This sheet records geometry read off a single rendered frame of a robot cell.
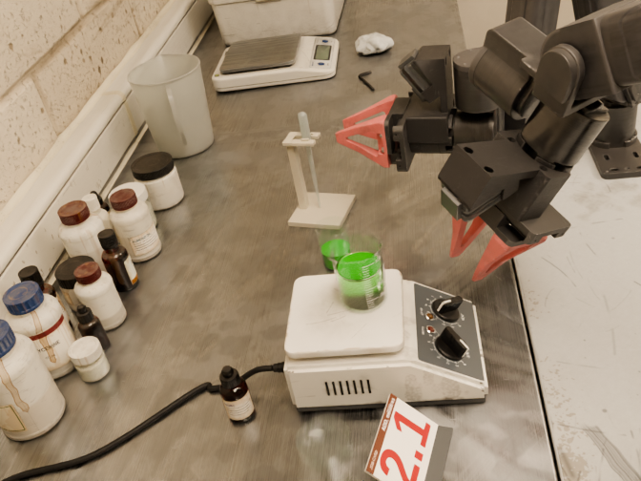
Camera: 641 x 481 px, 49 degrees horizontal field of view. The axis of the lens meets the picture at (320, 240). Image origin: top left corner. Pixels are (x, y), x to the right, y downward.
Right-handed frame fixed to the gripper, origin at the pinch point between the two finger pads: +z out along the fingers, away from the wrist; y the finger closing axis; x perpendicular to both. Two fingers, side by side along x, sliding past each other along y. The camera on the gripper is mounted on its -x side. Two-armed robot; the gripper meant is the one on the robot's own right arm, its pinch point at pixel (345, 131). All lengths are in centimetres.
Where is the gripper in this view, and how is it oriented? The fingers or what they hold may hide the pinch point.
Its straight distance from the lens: 94.3
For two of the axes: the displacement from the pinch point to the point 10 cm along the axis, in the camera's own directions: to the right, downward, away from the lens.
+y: -3.0, 6.1, -7.4
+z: -9.4, -0.5, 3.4
